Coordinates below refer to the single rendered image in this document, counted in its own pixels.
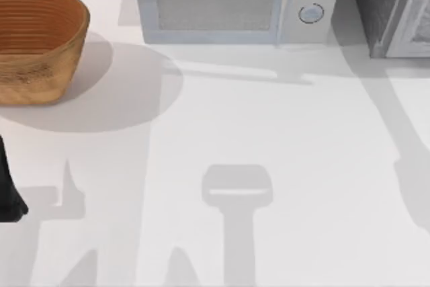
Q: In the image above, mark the pale microwave oven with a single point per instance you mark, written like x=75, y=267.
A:
x=295, y=31

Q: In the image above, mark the white microwave knob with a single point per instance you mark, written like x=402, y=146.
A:
x=311, y=13

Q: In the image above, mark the brown wicker basket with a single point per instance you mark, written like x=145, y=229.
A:
x=50, y=65

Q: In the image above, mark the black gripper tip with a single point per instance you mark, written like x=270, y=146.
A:
x=8, y=193

